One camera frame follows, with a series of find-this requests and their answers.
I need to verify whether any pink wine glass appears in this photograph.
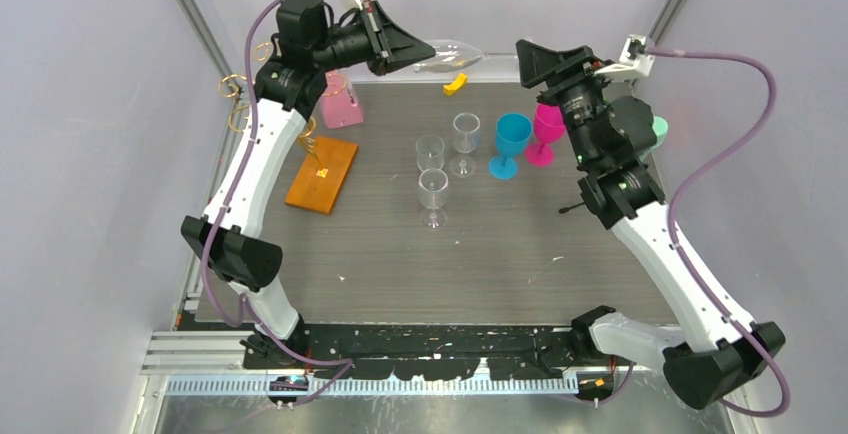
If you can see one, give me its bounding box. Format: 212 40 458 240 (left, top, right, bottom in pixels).
525 104 566 167

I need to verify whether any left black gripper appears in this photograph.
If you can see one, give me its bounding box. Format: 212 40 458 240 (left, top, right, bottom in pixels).
313 0 437 78

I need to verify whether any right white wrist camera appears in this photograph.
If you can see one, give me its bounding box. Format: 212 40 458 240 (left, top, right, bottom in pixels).
593 34 655 82

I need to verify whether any small black tripod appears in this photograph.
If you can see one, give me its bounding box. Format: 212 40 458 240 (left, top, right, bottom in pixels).
558 202 585 214

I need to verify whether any yellow toy piece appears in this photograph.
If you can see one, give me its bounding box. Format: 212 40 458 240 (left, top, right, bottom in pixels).
442 72 468 97

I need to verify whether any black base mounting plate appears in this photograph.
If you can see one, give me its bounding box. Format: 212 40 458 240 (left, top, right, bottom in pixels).
242 321 639 383

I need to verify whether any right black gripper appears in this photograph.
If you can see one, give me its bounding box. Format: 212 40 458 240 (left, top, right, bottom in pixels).
515 41 615 168

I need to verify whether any orange wooden rack base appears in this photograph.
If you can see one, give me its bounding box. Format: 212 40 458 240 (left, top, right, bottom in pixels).
284 136 359 215

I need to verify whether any clear wine glass top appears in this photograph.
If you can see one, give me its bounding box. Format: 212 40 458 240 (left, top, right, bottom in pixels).
412 39 517 74

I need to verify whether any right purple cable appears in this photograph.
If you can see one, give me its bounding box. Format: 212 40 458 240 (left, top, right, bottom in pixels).
646 46 792 419

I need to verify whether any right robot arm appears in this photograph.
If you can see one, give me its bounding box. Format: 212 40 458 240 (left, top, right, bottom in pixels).
516 35 786 409

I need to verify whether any clear wine glass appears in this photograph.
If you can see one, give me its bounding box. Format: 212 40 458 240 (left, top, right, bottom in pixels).
412 39 517 74
449 112 481 178
415 134 445 172
417 168 449 230

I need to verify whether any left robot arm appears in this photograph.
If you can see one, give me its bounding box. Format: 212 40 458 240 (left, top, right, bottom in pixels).
181 0 435 368

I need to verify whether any mint green cylinder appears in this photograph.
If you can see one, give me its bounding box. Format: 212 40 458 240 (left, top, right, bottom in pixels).
651 116 669 150

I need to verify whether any purple cable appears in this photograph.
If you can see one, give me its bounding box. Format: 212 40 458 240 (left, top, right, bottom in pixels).
198 0 355 408
646 46 792 419

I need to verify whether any blue wine glass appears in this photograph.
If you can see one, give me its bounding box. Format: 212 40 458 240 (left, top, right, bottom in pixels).
488 112 533 180

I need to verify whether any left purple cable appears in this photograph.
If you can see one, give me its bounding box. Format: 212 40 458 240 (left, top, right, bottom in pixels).
198 0 355 408

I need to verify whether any gold wire glass rack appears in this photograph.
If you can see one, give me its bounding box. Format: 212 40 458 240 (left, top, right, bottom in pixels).
217 42 329 178

